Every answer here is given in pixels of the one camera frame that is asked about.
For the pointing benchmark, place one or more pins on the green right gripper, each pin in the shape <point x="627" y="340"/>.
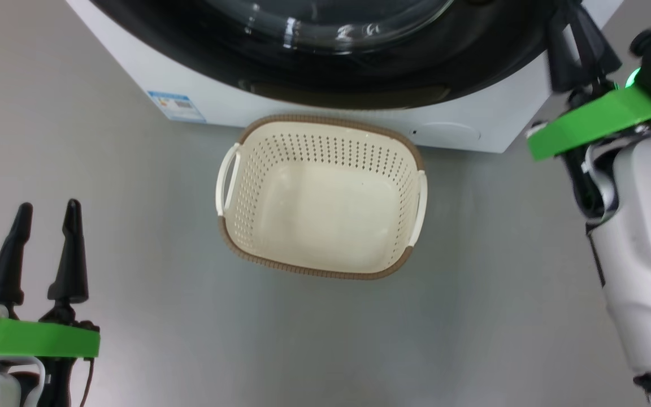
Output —
<point x="597" y="121"/>

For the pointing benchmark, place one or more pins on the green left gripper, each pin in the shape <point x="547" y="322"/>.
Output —
<point x="31" y="339"/>

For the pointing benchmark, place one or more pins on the black washing machine door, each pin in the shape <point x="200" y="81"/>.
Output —
<point x="359" y="73"/>

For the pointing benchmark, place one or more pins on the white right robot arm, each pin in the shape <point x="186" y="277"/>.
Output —
<point x="647" y="254"/>

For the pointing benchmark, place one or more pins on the white front-load washing machine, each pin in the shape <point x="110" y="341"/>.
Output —
<point x="133" y="73"/>

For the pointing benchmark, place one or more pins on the round white drain filter cover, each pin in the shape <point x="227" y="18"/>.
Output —
<point x="447" y="133"/>

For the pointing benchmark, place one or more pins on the blue energy label sticker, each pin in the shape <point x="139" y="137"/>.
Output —
<point x="177" y="106"/>

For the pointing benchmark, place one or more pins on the cream perforated laundry basket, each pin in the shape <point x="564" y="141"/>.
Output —
<point x="325" y="220"/>

